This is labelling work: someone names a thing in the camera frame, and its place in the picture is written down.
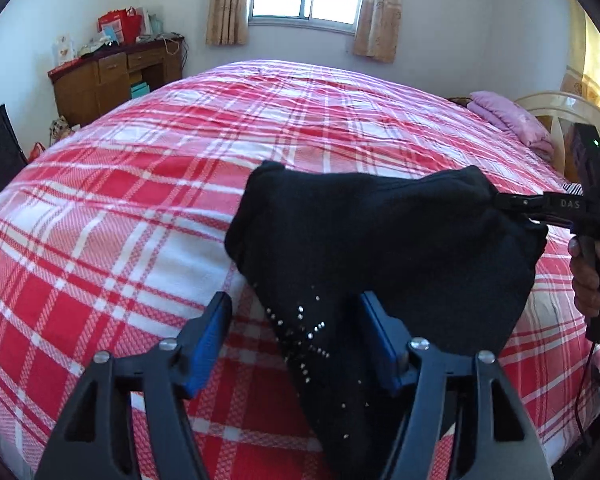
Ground cream wooden headboard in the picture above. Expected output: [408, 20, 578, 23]
[514, 91, 600, 182]

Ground red plaid bed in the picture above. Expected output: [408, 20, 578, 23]
[0, 60, 600, 480]

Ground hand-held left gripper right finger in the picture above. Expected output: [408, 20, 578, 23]
[357, 291, 556, 480]

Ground white floral card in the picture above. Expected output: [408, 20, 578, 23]
[55, 35, 77, 67]

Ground pink pillow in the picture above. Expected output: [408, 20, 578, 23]
[467, 91, 556, 161]

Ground yellow curtain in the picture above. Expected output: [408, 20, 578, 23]
[562, 0, 600, 117]

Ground patterned bag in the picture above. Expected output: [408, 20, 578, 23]
[49, 116, 77, 147]

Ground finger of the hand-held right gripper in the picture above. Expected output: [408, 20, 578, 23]
[492, 192, 548, 223]

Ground beige curtain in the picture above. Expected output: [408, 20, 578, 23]
[206, 0, 253, 47]
[352, 0, 405, 65]

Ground person's right hand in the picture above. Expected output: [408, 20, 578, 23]
[567, 237, 600, 318]

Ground brown wooden desk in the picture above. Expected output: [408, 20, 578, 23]
[47, 35, 186, 129]

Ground red gift bag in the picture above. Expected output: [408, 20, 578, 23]
[98, 7, 144, 46]

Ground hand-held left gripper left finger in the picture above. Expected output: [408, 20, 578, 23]
[32, 291, 233, 480]

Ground black cable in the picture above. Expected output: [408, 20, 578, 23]
[574, 341, 600, 443]

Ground black pants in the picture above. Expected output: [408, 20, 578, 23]
[224, 160, 550, 480]

